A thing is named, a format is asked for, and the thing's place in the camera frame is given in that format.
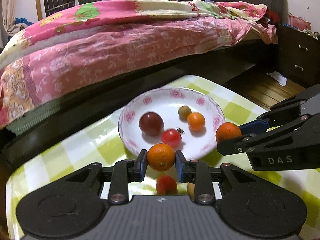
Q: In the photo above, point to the red cloth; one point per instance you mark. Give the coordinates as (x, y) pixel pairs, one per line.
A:
(271, 16)

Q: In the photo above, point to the white floral rimmed plate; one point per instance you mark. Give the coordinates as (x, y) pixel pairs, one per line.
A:
(165, 105)

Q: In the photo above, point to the blue cloth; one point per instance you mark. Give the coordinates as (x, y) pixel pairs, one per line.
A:
(22, 23)

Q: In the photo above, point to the beige curtain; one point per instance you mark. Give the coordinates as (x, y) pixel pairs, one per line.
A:
(7, 10)

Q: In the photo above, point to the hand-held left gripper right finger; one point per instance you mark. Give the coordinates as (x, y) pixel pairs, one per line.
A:
(179, 165)

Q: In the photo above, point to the pink patterned bag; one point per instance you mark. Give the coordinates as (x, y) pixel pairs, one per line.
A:
(298, 22)

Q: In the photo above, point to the orange mandarin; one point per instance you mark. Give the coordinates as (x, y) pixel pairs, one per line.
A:
(161, 157)
(196, 121)
(227, 132)

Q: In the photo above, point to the tan longan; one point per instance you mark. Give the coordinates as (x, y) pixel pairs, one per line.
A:
(184, 111)
(190, 188)

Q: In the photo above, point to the small red tomato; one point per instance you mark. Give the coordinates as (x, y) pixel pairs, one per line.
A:
(171, 137)
(166, 185)

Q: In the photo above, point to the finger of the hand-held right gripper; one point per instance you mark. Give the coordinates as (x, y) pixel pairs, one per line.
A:
(252, 127)
(250, 143)

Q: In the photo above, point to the large dark red tomato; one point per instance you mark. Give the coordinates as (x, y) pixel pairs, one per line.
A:
(151, 123)

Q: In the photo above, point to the dark wooden nightstand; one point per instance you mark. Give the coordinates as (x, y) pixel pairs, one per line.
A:
(295, 55)

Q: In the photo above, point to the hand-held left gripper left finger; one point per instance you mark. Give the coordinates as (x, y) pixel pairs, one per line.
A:
(143, 162)

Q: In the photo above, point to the dark bed frame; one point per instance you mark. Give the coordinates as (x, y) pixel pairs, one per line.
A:
(75, 105)

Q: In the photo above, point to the white paper scrap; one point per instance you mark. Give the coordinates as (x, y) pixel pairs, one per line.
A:
(277, 77)

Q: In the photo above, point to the pink floral blanket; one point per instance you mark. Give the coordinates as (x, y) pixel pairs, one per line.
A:
(100, 42)

